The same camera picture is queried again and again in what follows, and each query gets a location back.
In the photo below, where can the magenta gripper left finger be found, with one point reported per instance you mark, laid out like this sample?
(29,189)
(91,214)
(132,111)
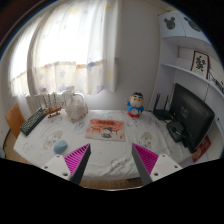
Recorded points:
(70,167)

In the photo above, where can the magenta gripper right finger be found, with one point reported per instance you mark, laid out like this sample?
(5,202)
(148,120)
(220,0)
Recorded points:
(152,167)

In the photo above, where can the black computer monitor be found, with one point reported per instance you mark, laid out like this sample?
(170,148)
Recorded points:
(193,113)

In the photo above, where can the white printed tablecloth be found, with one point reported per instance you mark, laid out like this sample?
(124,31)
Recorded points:
(109,160)

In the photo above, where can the black wifi router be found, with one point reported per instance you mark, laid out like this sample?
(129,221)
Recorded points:
(161,114)

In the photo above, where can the red booklet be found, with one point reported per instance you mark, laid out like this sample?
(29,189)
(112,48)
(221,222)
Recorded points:
(201,149)

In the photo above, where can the wooden model ship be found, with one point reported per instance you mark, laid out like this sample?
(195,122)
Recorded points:
(52,107)

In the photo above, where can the black keyboard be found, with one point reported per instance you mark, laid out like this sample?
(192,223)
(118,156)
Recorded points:
(32,122)

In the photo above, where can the cartoon boy figurine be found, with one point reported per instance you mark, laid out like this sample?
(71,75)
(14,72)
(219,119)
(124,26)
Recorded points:
(135,105)

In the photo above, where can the orange wooden chair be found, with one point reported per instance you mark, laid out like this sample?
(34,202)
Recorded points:
(11,122)

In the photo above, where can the framed calligraphy picture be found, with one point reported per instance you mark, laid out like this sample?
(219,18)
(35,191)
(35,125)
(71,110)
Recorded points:
(200,64)

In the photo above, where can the white sheer curtain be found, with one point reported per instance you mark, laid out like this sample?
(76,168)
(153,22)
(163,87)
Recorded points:
(72,45)

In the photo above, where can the white wall shelf unit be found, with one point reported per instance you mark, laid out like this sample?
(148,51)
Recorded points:
(180,37)

